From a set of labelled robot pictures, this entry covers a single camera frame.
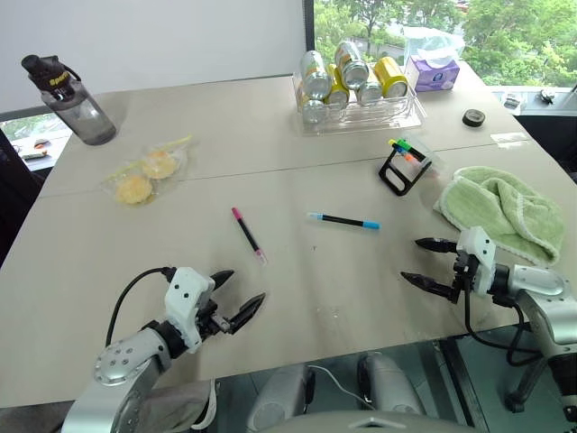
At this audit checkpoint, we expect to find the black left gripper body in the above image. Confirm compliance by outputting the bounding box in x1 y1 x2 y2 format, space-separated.
197 290 234 339

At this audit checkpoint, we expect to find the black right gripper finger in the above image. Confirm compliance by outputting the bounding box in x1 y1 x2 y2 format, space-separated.
399 271 454 299
414 236 459 255

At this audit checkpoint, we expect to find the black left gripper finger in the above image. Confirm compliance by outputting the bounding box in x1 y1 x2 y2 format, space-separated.
211 269 236 295
226 291 268 336

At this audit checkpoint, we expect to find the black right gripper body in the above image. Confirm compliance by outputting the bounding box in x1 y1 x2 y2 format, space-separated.
449 250 475 307

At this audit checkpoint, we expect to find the pink black pen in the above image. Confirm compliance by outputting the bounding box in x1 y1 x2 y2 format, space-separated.
231 207 270 266

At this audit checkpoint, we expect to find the blue black pen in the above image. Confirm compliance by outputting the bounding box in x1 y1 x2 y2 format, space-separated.
307 211 382 232

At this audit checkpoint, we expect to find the purple tissue box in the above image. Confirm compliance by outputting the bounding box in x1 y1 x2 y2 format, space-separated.
403 55 462 94

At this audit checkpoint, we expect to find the green towel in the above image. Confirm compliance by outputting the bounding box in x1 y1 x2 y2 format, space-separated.
433 165 566 268

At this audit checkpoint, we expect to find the grey rounded robot leg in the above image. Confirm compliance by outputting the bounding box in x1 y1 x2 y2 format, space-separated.
246 362 317 433
357 351 428 417

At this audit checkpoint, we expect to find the grey cloth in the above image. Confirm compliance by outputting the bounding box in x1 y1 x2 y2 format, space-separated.
143 377 218 433

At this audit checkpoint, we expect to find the round yellow cake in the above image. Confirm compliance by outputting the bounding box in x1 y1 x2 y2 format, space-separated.
114 175 152 206
141 151 179 180

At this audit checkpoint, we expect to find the black stand leg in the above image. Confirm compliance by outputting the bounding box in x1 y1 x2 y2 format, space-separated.
503 346 577 414

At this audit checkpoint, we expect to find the clear plastic snack bag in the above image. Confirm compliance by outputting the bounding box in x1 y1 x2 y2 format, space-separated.
100 134 200 209

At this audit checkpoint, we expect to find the clear plastic can organizer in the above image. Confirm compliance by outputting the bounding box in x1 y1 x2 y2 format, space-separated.
291 70 427 137

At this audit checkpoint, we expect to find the grey robot torso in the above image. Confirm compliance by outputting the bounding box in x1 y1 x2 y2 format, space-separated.
305 409 457 433

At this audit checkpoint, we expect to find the silver drink can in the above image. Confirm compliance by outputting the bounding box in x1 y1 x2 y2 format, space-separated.
334 41 371 89
355 80 385 107
298 50 335 102
296 91 326 125

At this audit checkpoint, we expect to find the yellow drink can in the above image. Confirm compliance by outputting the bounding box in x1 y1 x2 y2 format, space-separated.
323 62 352 107
373 55 410 98

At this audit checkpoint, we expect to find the grey translucent water bottle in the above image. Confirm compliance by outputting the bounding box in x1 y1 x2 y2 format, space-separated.
20 53 118 147

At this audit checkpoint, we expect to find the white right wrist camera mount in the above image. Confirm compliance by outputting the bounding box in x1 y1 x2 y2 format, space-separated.
455 226 498 299

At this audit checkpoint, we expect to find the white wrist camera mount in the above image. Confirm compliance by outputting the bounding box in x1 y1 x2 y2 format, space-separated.
163 266 216 355
455 226 498 299

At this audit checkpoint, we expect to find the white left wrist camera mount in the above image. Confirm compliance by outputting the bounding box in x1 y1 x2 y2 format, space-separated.
163 266 216 355

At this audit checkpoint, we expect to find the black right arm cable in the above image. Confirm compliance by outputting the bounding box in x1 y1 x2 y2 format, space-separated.
462 288 542 367

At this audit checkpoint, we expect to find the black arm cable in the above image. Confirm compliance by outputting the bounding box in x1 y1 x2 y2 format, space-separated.
105 266 177 348
462 288 542 367

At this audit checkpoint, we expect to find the black pen holder with markers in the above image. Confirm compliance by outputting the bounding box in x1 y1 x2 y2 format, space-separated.
378 134 445 198

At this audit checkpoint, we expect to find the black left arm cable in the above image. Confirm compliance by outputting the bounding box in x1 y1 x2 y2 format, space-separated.
105 266 177 348

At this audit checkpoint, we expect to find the thin white cable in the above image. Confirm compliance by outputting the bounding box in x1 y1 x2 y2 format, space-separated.
307 364 376 410

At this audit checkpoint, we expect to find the black window post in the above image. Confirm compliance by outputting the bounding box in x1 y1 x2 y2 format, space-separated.
303 0 316 53

